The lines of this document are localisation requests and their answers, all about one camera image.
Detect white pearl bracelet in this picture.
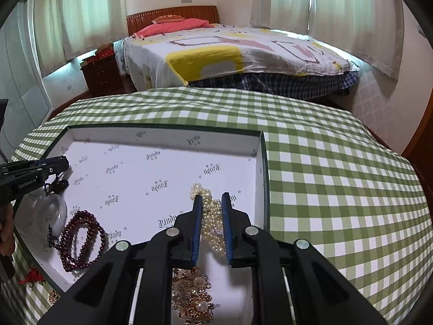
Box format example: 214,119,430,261
189,183,227,258

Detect pale jade bangle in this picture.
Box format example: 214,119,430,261
34,194,67,237

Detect black cord pendant necklace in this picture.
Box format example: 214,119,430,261
43,174,72,197

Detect rose gold pearl brooch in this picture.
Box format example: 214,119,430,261
171,267,219,324

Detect red knot gold charm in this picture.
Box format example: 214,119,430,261
18,268,45,286

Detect person left hand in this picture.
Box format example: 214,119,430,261
1,203,15,257

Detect glass sliding wardrobe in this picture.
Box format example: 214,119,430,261
1,0,52,160

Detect dark green tray box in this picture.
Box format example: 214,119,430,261
9,123,271,325

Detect green white checkered tablecloth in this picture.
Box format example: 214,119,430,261
12,87,432,324

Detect dark wooden nightstand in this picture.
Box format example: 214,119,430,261
81,54,124,98

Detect red boxes on nightstand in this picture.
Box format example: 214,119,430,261
80,43,115,67

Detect bed with patterned sheet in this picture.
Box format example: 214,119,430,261
123,24,359,100

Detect left white curtain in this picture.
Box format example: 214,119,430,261
33,0,128,77

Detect white curtain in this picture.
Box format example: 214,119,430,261
33,0,128,77
251,0,404,79

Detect pink pillow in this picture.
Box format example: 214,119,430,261
133,18,214,39

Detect wooden headboard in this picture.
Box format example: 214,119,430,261
126,5,219,36

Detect red patterned pillow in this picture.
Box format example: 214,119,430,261
151,14,185,24

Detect brown wooden door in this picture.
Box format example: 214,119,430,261
403,94,433,213

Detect right white curtain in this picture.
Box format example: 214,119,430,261
251,0,404,79

